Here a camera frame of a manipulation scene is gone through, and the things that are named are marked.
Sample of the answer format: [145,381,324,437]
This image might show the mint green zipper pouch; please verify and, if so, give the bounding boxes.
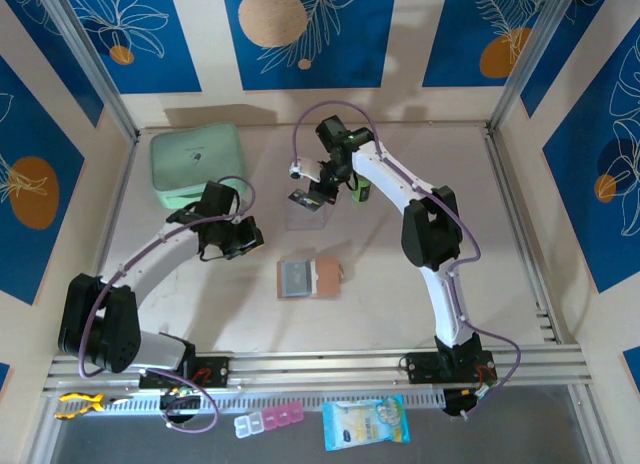
[149,122,250,211]

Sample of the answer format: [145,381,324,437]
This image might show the pink white pill organizer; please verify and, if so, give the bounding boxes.
[233,399,305,439]

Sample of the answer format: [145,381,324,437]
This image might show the aluminium front rail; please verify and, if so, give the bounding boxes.
[42,346,599,400]

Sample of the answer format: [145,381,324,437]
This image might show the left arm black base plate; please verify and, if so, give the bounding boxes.
[138,354,232,391]

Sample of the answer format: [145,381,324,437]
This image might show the clear acrylic card stand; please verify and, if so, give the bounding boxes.
[284,186,335,232]

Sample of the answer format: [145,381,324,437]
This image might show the yellow handled pliers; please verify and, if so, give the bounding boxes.
[54,391,134,421]

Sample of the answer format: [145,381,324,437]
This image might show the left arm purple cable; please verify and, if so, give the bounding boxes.
[77,175,257,434]

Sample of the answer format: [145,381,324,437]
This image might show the small circuit board with wires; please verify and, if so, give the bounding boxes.
[462,381,500,404]
[158,385,201,410]

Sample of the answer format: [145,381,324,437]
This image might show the aluminium corner post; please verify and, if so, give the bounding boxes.
[487,0,584,131]
[35,0,142,143]

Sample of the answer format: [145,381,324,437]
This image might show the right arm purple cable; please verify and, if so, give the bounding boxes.
[291,100,524,421]

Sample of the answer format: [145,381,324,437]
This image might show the blue snack packet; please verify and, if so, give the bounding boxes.
[321,394,412,453]

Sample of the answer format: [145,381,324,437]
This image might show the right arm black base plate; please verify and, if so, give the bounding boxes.
[404,351,499,386]

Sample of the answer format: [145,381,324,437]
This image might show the aluminium side rail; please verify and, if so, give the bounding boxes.
[482,126,569,345]
[89,131,141,285]

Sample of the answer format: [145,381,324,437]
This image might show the green cylindrical can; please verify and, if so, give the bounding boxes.
[349,176,374,204]

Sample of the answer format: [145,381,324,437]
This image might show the dark credit card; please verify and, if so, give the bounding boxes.
[288,188,325,214]

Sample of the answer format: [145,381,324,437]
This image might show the slotted grey cable duct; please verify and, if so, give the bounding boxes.
[49,387,447,418]

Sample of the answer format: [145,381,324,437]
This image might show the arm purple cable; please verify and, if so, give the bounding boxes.
[77,175,257,434]
[291,100,524,421]

